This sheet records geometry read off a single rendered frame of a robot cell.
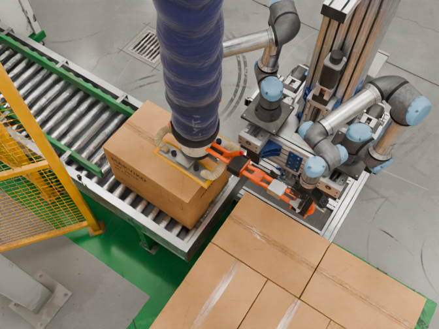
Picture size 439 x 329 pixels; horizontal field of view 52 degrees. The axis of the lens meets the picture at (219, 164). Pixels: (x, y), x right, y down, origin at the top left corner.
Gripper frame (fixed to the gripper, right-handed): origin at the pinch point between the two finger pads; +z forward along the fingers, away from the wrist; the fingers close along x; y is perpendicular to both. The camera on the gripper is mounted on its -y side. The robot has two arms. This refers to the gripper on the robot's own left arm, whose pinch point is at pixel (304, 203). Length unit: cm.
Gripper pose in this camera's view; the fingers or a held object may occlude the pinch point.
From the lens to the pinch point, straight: 204.4
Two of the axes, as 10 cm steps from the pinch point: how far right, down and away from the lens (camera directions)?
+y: -8.0, -5.3, 2.8
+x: -6.0, 7.0, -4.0
